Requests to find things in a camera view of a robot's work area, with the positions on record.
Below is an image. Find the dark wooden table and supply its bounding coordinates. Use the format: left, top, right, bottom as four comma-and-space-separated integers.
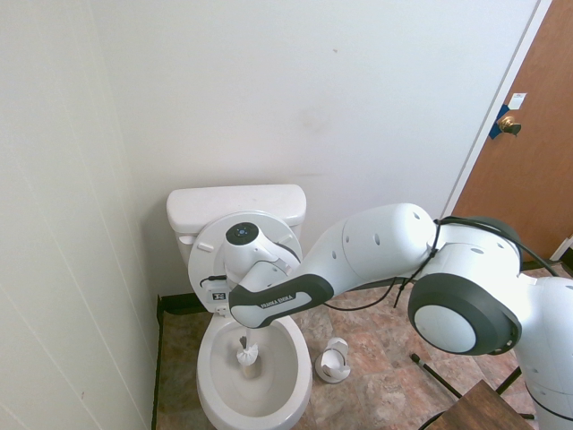
440, 379, 539, 430

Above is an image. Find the brass door knob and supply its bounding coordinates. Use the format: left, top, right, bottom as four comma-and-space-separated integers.
498, 113, 524, 136

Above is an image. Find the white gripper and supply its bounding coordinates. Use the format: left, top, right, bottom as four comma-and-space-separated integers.
204, 288, 232, 317

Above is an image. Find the brown wooden door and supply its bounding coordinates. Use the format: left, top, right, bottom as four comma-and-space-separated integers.
450, 0, 573, 262

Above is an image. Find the white tank lid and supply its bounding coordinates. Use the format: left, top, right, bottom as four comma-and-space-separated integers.
166, 184, 309, 235

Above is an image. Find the white toilet bowl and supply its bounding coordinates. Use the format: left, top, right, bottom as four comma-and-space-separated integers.
196, 307, 313, 430

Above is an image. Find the brown wooden stand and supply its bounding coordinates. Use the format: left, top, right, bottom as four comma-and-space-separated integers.
410, 352, 537, 421

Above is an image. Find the white toilet brush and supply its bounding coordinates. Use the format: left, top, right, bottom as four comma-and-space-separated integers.
235, 328, 261, 366

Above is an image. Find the blue tape strip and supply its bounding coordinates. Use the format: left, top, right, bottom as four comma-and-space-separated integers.
488, 104, 517, 141

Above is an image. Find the white door frame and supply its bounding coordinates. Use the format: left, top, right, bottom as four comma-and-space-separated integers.
440, 0, 557, 221

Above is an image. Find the white brush holder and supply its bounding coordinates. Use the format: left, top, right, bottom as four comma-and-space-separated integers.
314, 337, 351, 384

